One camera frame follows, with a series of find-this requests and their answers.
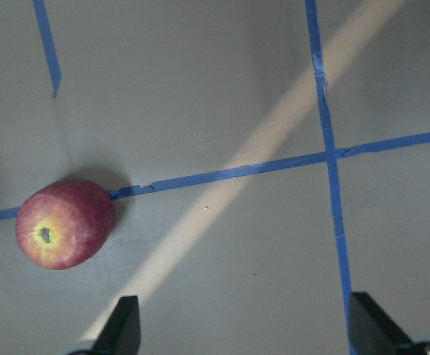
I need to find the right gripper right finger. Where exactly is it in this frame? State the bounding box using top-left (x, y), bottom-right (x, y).
top-left (348, 292), bottom-right (420, 355)

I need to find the red yellow-streaked apple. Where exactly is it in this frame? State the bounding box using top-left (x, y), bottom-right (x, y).
top-left (15, 179), bottom-right (115, 270)

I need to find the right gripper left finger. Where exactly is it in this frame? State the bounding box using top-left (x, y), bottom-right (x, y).
top-left (91, 295), bottom-right (141, 355)

